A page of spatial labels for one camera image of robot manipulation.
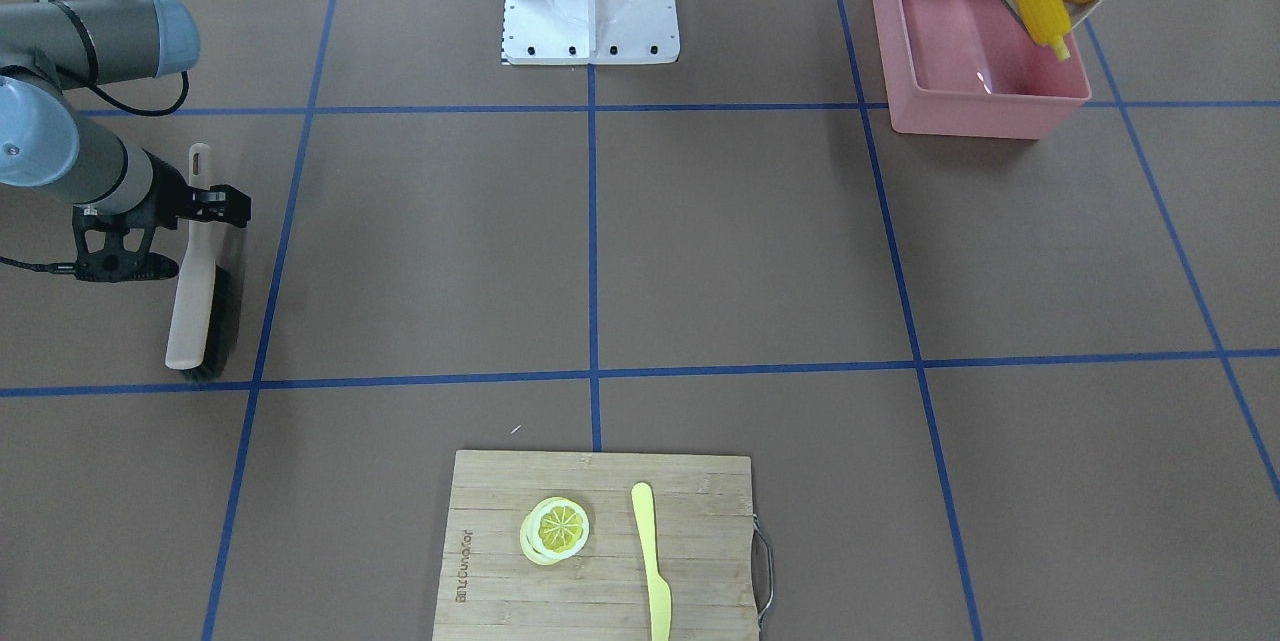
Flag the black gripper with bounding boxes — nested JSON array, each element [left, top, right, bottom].
[[72, 177, 252, 284]]

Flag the beige hand brush black bristles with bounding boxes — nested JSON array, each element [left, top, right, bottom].
[[165, 143, 241, 383]]

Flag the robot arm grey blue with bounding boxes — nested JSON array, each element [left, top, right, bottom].
[[1, 0, 251, 284]]

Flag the pink plastic bin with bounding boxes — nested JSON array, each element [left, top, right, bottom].
[[872, 0, 1092, 139]]

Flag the yellow toy lemon slices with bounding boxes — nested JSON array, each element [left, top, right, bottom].
[[518, 498, 591, 566]]

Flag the yellow plastic toy knife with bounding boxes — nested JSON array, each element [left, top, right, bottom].
[[630, 482, 673, 640]]

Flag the wooden cutting board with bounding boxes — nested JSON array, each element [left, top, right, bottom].
[[431, 450, 767, 640]]

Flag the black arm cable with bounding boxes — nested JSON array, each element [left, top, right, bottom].
[[0, 61, 191, 278]]

